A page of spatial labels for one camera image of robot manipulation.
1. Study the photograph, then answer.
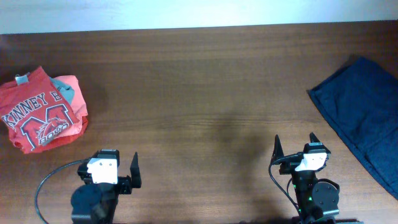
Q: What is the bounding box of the orange red t-shirt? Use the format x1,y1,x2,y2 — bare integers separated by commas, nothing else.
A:
1,67,78,154

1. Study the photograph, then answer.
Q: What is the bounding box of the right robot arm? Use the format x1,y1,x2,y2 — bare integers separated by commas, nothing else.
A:
270,133,340,223

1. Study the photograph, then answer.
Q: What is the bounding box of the navy blue garment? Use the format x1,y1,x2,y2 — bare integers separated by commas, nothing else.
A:
307,57,397,198

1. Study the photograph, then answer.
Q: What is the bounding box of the folded orange garment stack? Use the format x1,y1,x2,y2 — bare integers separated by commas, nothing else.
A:
53,75,88,146

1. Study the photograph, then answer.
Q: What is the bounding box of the folded grey garment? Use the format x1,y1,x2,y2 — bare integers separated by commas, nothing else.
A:
50,78,75,104

